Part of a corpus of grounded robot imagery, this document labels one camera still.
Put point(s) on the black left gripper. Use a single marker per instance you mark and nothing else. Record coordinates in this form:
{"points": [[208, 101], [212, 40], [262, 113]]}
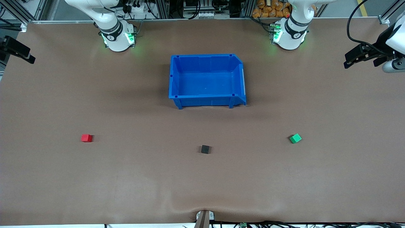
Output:
{"points": [[380, 44]]}

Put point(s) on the small red cube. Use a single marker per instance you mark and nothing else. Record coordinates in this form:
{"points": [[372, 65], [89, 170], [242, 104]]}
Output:
{"points": [[86, 138]]}

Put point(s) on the blue plastic storage bin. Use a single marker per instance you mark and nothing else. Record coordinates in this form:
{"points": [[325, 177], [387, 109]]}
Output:
{"points": [[205, 82]]}

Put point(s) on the small black cube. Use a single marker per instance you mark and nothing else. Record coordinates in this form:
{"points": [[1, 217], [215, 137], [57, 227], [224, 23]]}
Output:
{"points": [[205, 149]]}

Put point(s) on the brown table mat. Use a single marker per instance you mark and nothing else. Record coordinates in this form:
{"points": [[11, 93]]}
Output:
{"points": [[126, 177]]}

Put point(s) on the pile of orange items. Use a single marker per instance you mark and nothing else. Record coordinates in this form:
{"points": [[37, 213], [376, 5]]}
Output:
{"points": [[269, 12]]}

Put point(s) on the small white corner bracket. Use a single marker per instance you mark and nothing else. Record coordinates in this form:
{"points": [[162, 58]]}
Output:
{"points": [[23, 28], [383, 21]]}

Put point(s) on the small green cube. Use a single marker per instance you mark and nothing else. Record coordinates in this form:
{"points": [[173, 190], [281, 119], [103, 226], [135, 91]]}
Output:
{"points": [[295, 138]]}

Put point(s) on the brown camera mount bar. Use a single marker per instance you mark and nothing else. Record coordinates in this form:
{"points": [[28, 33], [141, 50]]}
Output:
{"points": [[204, 220]]}

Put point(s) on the aluminium frame strut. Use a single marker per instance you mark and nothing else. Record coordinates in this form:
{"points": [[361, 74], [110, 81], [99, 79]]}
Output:
{"points": [[163, 9], [248, 8], [14, 14], [390, 11]]}

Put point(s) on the white power strip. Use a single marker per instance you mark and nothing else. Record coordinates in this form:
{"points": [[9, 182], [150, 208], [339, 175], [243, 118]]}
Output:
{"points": [[136, 8]]}

